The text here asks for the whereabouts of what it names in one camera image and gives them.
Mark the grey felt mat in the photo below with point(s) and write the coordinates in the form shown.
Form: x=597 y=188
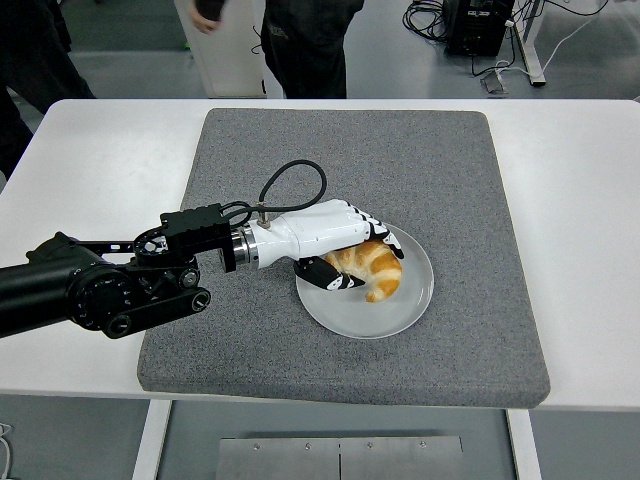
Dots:
x=350 y=150

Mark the white desk leg with foot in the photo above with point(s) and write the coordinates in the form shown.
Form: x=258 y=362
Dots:
x=530 y=45

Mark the black computer case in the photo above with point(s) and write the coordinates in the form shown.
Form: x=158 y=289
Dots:
x=475 y=30

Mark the white table leg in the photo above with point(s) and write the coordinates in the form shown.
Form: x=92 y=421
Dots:
x=525 y=445
x=150 y=440

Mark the person's hand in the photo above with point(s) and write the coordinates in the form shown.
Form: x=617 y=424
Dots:
x=205 y=22

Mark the person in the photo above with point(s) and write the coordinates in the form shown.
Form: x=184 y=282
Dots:
x=305 y=50
x=30 y=50

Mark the grey metal plate with screws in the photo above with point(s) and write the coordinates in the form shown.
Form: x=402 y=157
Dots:
x=340 y=457

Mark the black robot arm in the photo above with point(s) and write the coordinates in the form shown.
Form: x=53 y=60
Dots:
x=40 y=295

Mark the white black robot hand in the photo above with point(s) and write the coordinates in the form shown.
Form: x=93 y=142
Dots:
x=315 y=230

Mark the white cabinet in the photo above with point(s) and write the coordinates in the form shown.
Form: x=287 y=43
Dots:
x=230 y=65

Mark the clear plastic holder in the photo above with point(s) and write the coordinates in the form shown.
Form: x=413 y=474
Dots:
x=494 y=84

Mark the light grey round plate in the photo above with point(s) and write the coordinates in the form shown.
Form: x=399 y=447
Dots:
x=390 y=320

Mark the golden croissant bread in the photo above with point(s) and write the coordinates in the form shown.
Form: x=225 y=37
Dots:
x=385 y=275

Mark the white desk post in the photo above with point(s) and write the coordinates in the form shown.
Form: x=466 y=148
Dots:
x=274 y=91

